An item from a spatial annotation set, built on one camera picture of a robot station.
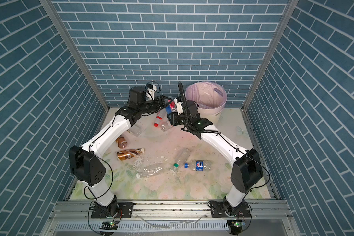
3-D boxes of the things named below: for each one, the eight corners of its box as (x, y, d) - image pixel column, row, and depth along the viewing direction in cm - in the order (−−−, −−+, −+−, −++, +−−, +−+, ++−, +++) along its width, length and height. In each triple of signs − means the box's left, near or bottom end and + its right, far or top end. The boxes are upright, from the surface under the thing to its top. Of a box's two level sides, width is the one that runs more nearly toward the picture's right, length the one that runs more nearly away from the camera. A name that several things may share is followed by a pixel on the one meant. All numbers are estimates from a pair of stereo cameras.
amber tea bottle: (120, 162, 92) (117, 159, 88) (119, 156, 94) (116, 152, 90) (145, 154, 96) (144, 150, 92) (144, 148, 98) (142, 144, 94)
